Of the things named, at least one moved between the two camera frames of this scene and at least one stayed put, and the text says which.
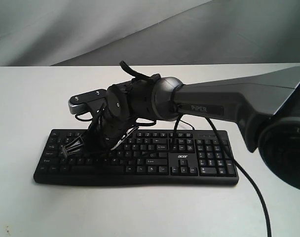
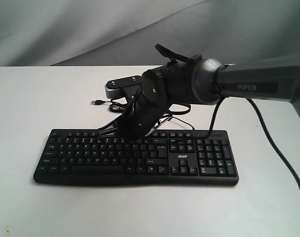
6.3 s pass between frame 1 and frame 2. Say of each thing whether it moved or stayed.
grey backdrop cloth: stayed
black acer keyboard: stayed
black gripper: moved
